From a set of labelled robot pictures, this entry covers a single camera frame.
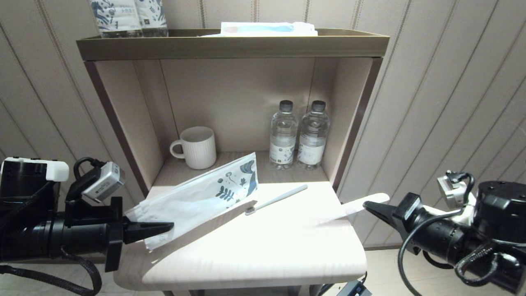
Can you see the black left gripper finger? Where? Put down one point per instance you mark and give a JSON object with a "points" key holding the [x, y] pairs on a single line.
{"points": [[133, 237], [148, 227]]}

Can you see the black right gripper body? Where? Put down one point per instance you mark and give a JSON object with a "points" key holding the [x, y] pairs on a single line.
{"points": [[409, 218]]}

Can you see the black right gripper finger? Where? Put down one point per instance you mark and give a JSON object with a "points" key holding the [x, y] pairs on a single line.
{"points": [[388, 221], [382, 209]]}

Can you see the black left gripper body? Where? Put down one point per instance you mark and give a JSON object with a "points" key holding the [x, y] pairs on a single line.
{"points": [[114, 234]]}

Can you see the white floral zip pouch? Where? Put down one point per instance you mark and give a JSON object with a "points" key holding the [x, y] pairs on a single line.
{"points": [[193, 197]]}

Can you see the grey toothbrush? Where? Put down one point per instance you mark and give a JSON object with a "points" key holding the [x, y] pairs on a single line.
{"points": [[279, 198]]}

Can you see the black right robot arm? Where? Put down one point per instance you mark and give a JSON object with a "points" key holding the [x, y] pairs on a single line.
{"points": [[501, 205]]}

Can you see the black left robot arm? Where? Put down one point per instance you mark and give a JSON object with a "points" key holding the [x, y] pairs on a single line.
{"points": [[41, 238]]}

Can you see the silver power adapter box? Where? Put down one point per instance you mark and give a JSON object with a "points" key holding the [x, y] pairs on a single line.
{"points": [[354, 290]]}

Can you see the white ribbed ceramic mug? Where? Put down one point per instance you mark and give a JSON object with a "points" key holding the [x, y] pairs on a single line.
{"points": [[199, 148]]}

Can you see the clear water bottle grey cap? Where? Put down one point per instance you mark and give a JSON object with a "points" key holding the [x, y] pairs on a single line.
{"points": [[282, 139], [313, 139]]}

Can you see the beige wooden shelf cabinet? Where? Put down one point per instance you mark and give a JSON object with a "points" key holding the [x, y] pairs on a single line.
{"points": [[230, 47]]}

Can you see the water bottle blue floral label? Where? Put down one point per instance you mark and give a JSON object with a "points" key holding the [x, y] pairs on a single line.
{"points": [[153, 16], [115, 16]]}

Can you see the white packet with blue stripe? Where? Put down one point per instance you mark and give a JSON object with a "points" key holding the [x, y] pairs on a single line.
{"points": [[263, 28]]}

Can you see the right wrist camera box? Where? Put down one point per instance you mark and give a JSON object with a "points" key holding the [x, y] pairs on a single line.
{"points": [[450, 193]]}

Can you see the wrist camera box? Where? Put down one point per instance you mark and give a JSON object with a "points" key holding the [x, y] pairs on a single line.
{"points": [[450, 193], [102, 183]]}

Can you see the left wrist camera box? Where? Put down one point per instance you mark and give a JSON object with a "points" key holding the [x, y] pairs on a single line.
{"points": [[102, 183]]}

